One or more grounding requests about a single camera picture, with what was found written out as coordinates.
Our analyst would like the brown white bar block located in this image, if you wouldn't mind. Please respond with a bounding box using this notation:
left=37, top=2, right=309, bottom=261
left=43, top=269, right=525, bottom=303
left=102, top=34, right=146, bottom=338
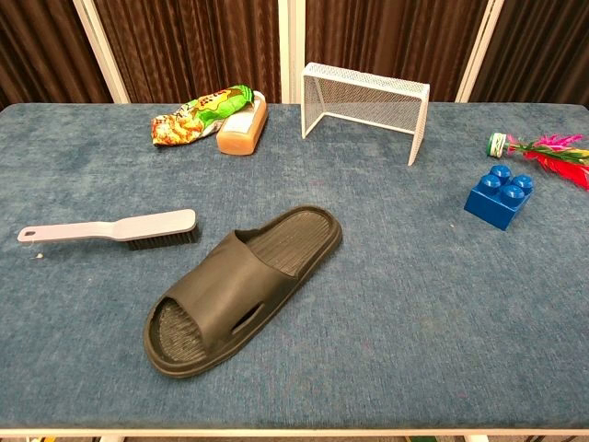
left=215, top=90, right=269, bottom=157

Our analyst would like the blue carpet table mat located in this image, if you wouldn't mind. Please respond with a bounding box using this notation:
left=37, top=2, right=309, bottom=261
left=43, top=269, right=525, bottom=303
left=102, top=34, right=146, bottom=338
left=0, top=101, right=589, bottom=430

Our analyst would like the blue plastic building block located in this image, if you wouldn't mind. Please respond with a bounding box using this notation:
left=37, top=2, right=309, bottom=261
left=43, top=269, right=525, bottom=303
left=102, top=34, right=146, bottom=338
left=463, top=164, right=535, bottom=232

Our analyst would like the pink feather shuttlecock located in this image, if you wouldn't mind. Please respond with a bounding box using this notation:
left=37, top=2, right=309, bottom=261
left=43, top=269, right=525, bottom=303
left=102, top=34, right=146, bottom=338
left=487, top=132, right=589, bottom=191

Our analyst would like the white partition frame post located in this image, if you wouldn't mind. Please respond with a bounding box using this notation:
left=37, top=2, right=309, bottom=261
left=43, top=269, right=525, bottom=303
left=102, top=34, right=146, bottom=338
left=278, top=0, right=308, bottom=105
left=454, top=0, right=506, bottom=103
left=71, top=0, right=132, bottom=105

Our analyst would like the grey shoehorn paddle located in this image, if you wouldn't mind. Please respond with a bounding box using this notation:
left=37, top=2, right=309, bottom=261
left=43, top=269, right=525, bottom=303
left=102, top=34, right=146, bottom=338
left=17, top=208, right=201, bottom=252

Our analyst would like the brown pleated curtain panel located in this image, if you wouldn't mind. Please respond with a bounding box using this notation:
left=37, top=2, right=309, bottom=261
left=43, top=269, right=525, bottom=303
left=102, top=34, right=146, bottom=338
left=91, top=0, right=283, bottom=105
left=468, top=0, right=589, bottom=105
left=305, top=0, right=490, bottom=103
left=0, top=0, right=114, bottom=111

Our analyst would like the black rubber slipper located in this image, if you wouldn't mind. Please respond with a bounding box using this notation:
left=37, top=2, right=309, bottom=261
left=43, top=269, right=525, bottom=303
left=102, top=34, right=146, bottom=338
left=142, top=204, right=344, bottom=379

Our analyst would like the white wire mesh goal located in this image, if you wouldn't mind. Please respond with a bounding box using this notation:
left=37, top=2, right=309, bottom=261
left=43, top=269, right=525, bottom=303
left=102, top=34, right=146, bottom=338
left=301, top=62, right=431, bottom=167

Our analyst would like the orange green snack bag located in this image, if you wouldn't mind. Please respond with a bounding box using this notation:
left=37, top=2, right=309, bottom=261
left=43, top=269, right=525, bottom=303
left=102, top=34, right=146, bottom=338
left=151, top=84, right=255, bottom=147

